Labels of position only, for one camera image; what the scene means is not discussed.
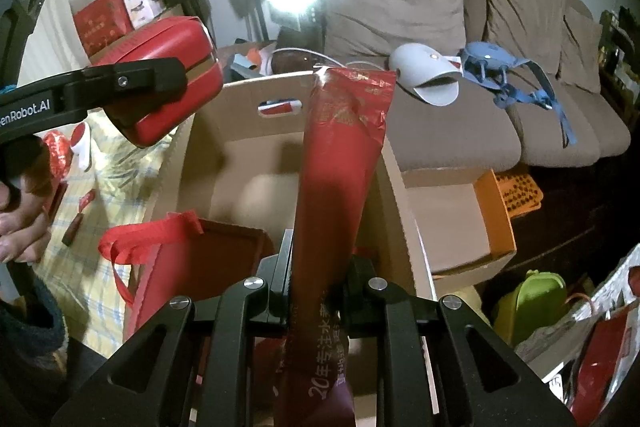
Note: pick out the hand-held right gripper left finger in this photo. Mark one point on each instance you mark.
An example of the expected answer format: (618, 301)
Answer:
(287, 277)

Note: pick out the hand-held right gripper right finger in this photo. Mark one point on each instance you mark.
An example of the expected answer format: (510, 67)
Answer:
(357, 292)

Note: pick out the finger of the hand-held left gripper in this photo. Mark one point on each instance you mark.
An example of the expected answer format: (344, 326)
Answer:
(145, 82)

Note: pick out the red zip case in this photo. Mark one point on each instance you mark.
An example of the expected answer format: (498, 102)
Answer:
(170, 47)

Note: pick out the large brown cardboard box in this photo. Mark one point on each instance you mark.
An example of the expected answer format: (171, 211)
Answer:
(240, 167)

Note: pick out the long red foil packet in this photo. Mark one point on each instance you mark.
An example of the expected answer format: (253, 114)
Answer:
(340, 147)

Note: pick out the person's left hand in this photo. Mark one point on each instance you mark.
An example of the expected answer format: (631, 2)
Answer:
(25, 237)

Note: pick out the dark red box lid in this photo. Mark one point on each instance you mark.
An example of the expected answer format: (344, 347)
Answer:
(230, 247)

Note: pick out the red gift box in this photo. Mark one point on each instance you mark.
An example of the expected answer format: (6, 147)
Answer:
(100, 22)

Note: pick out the small white pink box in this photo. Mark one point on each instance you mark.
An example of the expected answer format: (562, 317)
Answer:
(142, 4)

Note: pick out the dark grey handheld device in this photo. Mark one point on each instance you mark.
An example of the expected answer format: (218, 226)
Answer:
(245, 66)

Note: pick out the yellow plaid tablecloth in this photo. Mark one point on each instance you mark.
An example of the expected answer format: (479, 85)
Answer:
(115, 187)

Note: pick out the small dark red packet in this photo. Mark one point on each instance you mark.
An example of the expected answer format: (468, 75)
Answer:
(72, 229)
(87, 201)

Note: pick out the orange white small item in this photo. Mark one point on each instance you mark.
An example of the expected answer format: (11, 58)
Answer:
(252, 55)

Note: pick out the small cardboard box orange flap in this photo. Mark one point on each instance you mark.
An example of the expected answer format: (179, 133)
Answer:
(450, 217)

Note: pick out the green plastic container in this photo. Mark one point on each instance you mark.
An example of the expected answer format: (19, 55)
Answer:
(535, 307)

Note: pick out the brown sofa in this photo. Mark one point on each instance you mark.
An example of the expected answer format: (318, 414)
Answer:
(450, 132)

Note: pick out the orange plastic crate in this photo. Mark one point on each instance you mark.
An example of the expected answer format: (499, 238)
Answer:
(520, 194)

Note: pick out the white domed device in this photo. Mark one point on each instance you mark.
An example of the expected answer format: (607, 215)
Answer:
(420, 69)

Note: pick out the white patterned bag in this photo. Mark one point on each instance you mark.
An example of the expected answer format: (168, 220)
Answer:
(600, 287)

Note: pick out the red white paper bag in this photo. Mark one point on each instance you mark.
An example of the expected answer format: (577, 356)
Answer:
(600, 357)

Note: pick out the small beige sofa cushion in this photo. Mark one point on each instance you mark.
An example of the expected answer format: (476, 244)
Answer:
(582, 42)

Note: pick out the cluttered shelf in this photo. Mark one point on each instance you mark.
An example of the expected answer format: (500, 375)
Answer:
(620, 62)

